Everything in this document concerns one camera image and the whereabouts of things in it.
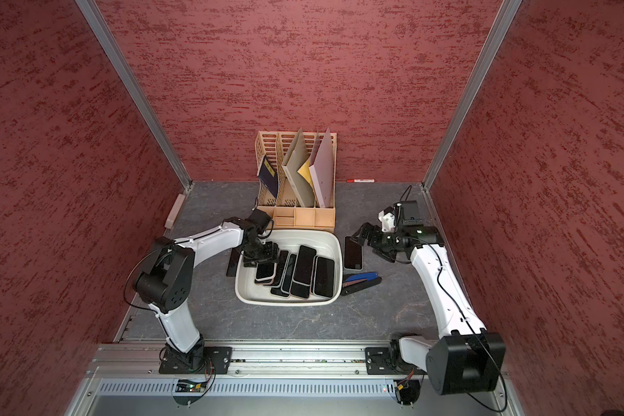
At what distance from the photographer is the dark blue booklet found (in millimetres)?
1065

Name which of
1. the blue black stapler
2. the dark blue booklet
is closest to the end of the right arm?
the blue black stapler

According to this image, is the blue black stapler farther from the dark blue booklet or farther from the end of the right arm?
the dark blue booklet
